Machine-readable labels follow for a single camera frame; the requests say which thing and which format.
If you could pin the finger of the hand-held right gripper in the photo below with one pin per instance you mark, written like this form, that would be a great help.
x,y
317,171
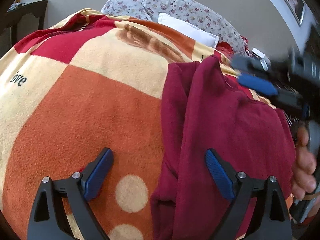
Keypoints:
x,y
247,63
257,83

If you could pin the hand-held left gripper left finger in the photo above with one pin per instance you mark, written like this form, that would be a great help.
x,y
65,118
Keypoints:
x,y
97,175

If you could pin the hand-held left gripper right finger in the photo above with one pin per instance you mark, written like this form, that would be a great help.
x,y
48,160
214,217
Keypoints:
x,y
220,175

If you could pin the maroon knit sweater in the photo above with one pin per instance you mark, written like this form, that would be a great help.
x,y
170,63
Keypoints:
x,y
212,120

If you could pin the person's right hand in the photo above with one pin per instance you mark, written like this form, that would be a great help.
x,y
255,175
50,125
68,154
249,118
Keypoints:
x,y
303,162

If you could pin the white pillow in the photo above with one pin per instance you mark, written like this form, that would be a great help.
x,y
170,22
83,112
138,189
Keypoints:
x,y
190,28

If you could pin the orange red printed blanket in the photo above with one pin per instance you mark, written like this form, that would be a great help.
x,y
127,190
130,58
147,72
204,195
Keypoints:
x,y
87,105

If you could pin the floral pillows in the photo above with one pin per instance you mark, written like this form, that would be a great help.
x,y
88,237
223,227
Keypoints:
x,y
190,7

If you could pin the dark wooden table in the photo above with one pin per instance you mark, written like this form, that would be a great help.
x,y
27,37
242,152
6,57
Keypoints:
x,y
25,17

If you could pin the framed wall picture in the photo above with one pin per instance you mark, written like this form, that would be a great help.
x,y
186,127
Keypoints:
x,y
290,0

